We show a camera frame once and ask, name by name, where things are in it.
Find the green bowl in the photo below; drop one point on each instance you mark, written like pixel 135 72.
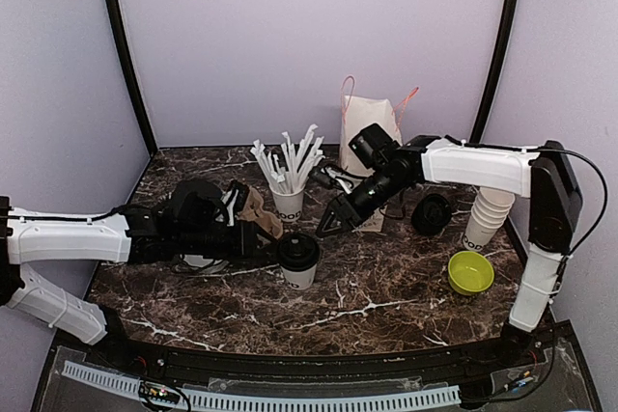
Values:
pixel 470 273

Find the stack of white paper cups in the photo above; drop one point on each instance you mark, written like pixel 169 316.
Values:
pixel 489 211

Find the right black frame post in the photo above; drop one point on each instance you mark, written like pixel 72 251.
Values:
pixel 496 66

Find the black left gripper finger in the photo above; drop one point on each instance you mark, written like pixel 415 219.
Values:
pixel 264 259
pixel 269 236

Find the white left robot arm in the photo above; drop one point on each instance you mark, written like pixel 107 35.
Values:
pixel 198 224

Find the stack of black lids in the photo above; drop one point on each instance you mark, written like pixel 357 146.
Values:
pixel 432 214

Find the white cable duct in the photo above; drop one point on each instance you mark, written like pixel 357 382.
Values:
pixel 262 396

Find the black frame post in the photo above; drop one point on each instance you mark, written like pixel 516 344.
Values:
pixel 118 29
pixel 496 66

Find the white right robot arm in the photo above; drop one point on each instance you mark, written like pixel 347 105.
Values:
pixel 543 175

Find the white fluted dish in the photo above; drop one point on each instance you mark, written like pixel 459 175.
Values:
pixel 198 265

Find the paper cup holding straws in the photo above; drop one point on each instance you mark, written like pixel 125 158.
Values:
pixel 289 206

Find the left black frame post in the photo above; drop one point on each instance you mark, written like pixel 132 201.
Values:
pixel 118 29

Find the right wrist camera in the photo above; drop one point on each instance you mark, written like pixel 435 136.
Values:
pixel 332 177

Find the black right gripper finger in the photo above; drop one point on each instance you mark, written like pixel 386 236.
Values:
pixel 330 222
pixel 347 226

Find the white paper cup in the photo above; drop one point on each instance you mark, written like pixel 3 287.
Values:
pixel 299 274

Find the bundle of wrapped straws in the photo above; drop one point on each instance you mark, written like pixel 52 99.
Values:
pixel 290 175

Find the cardboard cup carrier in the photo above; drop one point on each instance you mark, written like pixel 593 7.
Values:
pixel 254 211

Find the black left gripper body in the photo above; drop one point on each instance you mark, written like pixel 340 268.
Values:
pixel 242 247

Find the white paper bag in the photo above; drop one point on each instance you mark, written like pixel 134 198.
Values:
pixel 368 126

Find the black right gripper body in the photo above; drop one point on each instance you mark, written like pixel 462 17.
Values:
pixel 356 216

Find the black cup lid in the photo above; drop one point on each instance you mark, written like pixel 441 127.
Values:
pixel 297 251

